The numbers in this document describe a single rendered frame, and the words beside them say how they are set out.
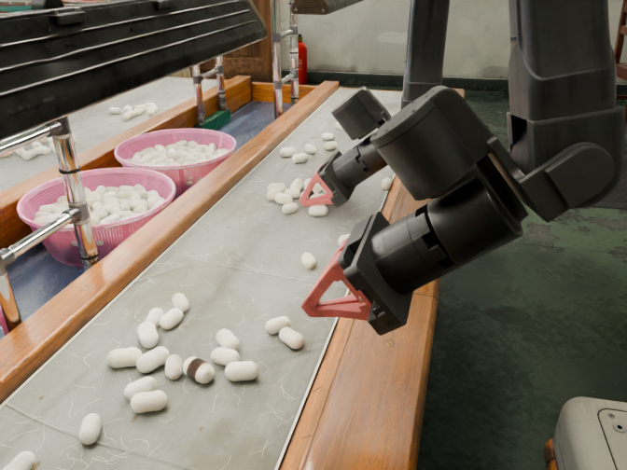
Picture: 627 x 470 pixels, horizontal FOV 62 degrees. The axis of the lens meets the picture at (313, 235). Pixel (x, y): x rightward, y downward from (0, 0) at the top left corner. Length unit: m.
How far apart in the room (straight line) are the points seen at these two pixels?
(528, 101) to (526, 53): 0.03
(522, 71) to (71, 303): 0.57
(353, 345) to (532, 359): 1.31
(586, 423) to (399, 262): 0.94
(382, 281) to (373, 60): 5.00
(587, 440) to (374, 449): 0.83
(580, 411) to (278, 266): 0.80
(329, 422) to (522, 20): 0.37
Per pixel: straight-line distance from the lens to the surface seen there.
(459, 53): 5.36
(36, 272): 1.00
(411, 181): 0.39
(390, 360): 0.59
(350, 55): 5.41
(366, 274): 0.40
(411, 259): 0.41
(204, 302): 0.72
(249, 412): 0.57
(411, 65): 0.83
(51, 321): 0.70
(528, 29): 0.39
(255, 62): 5.57
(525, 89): 0.39
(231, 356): 0.60
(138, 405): 0.57
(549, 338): 1.98
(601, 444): 1.28
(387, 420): 0.53
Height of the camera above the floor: 1.15
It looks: 28 degrees down
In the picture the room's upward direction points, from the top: straight up
